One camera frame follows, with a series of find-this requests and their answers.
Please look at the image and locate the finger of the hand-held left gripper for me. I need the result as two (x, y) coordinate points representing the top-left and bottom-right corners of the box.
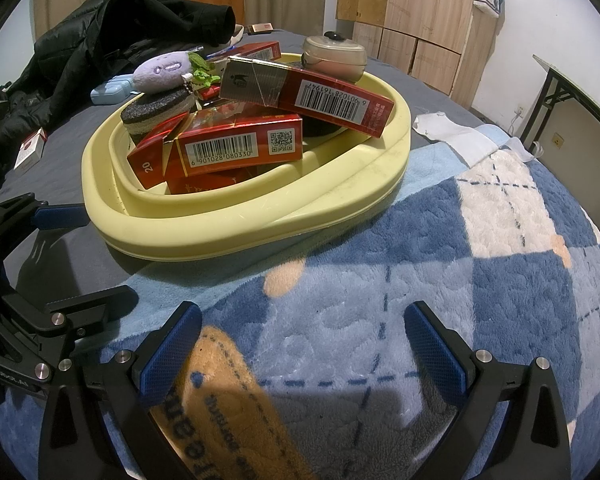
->
(44, 285), (140, 357)
(0, 192), (88, 261)

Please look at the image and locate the white cloth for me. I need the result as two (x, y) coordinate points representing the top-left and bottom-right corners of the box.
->
(412, 112), (536, 166)

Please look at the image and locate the light blue plastic case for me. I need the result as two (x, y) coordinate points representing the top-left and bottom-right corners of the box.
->
(91, 75), (133, 106)

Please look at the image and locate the blue checkered fleece blanket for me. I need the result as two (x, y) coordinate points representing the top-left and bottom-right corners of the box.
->
(0, 122), (600, 480)

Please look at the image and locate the round metal tin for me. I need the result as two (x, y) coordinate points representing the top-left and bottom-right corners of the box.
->
(300, 31), (370, 81)

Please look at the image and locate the wooden wardrobe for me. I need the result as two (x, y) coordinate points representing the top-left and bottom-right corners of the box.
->
(336, 0), (491, 96)

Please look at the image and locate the black folding table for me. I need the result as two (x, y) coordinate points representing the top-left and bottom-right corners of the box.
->
(532, 54), (600, 241)

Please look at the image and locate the yellow plastic basin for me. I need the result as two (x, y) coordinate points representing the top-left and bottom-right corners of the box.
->
(81, 51), (412, 262)

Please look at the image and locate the purple plush toy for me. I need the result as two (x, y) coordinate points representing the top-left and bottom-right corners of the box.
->
(132, 50), (221, 96)

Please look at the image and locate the red and white carton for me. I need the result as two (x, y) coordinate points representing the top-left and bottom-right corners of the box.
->
(229, 41), (282, 62)

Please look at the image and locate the glossy red carton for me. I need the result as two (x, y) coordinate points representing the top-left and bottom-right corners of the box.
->
(166, 166), (263, 196)
(126, 109), (305, 192)

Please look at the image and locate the dark metallic red carton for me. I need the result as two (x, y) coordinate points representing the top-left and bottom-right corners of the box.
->
(219, 56), (397, 139)

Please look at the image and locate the black jacket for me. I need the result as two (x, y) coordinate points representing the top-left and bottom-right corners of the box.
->
(0, 0), (238, 196)

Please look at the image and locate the small white red pack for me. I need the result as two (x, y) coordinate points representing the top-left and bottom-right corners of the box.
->
(14, 127), (48, 176)

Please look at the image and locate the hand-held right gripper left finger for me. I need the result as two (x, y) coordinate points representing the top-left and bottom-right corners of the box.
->
(37, 301), (203, 480)

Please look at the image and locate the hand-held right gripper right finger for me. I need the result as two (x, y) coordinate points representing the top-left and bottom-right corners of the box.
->
(404, 301), (571, 480)

